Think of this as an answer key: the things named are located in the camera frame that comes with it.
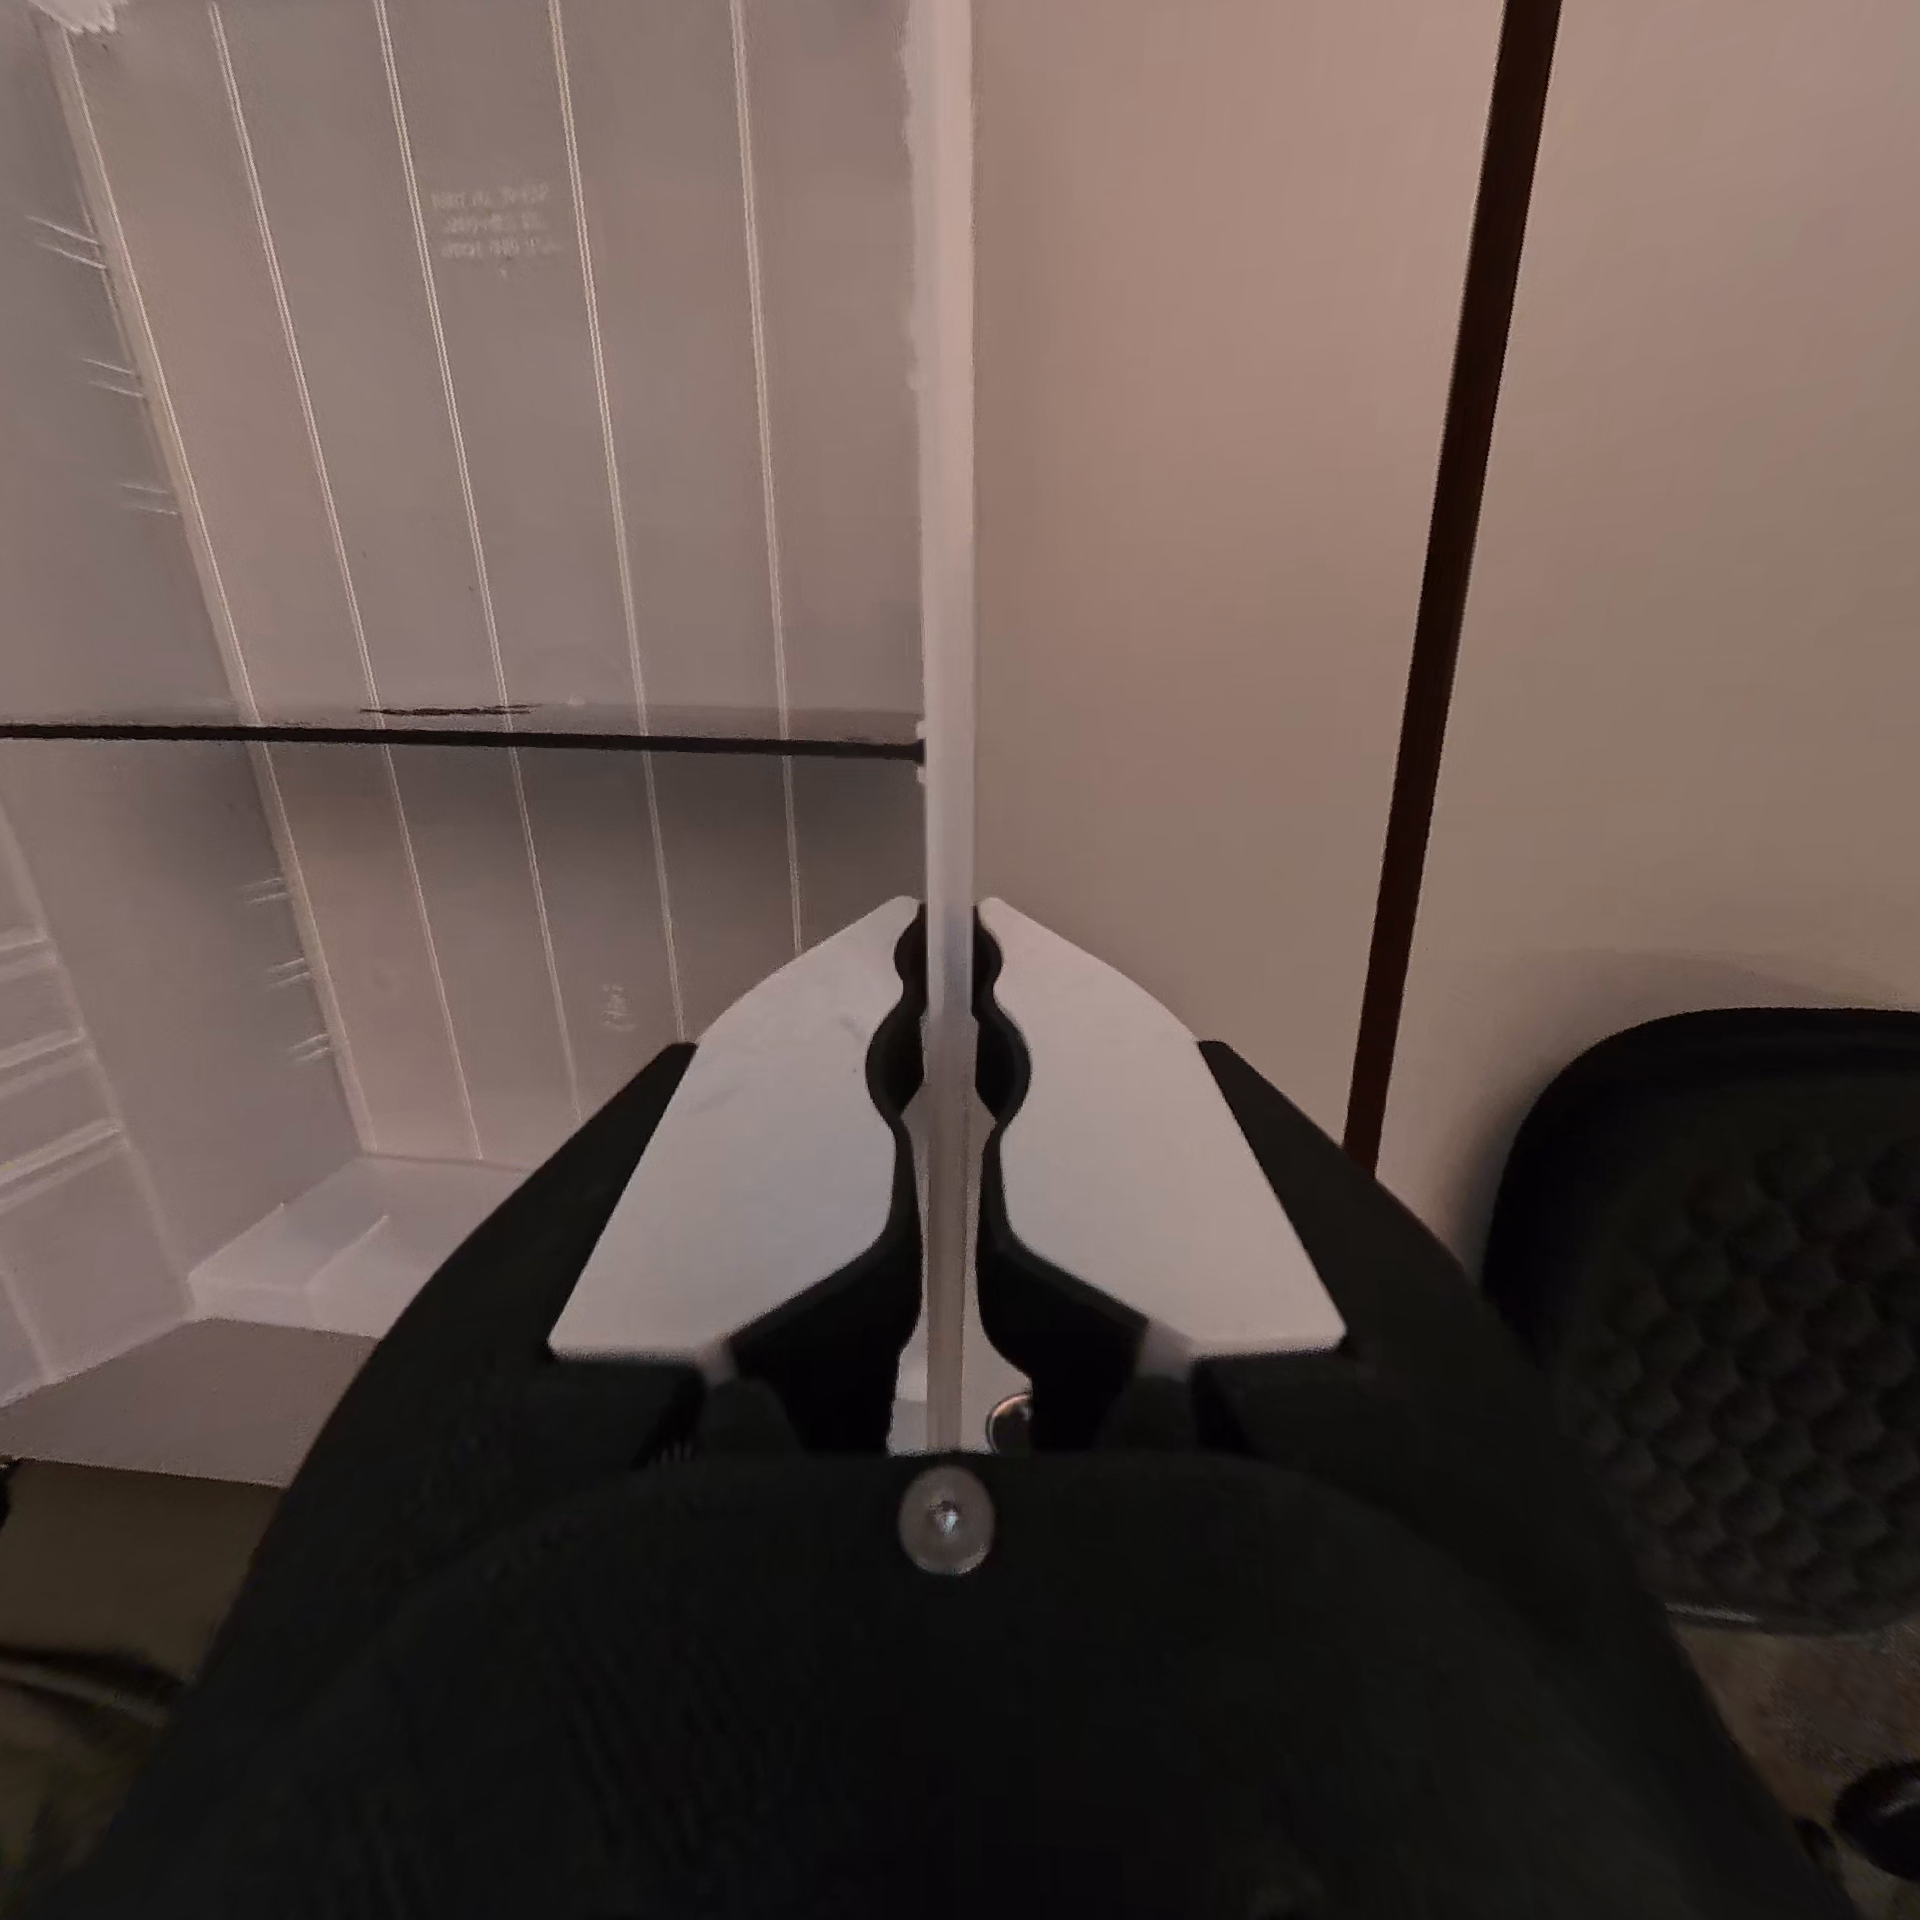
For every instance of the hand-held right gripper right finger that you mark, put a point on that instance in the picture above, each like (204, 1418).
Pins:
(1171, 1184)

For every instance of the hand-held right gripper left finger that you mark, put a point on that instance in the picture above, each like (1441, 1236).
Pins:
(735, 1184)

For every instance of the clear plastic bin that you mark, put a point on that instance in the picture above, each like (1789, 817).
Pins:
(450, 450)

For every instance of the black oval case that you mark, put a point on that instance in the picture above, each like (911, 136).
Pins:
(1724, 1320)

